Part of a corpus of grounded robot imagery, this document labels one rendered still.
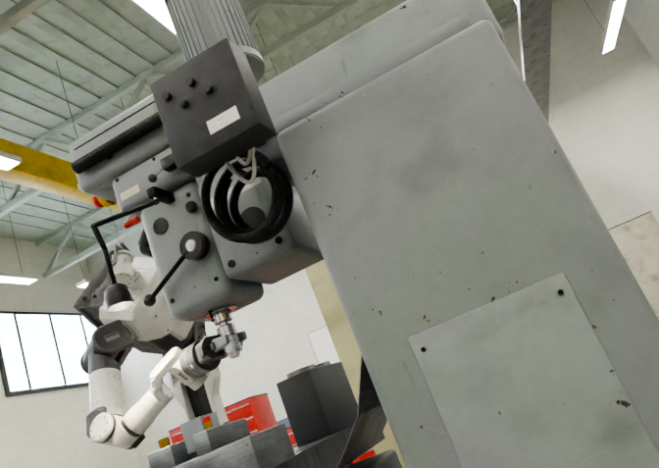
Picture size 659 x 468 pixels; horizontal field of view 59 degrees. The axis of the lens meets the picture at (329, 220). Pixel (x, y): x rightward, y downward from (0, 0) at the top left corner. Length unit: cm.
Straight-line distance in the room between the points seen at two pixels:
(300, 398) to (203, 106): 91
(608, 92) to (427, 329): 1012
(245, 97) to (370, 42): 38
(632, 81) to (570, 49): 116
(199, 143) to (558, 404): 81
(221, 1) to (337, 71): 44
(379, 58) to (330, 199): 38
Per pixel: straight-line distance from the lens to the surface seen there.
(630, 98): 1109
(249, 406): 670
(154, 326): 196
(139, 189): 157
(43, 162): 804
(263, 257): 135
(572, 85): 1112
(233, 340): 149
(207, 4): 169
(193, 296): 145
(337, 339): 322
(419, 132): 117
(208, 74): 123
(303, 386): 174
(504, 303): 109
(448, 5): 141
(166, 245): 151
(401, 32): 140
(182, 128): 122
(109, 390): 184
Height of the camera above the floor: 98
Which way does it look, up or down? 17 degrees up
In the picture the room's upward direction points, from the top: 22 degrees counter-clockwise
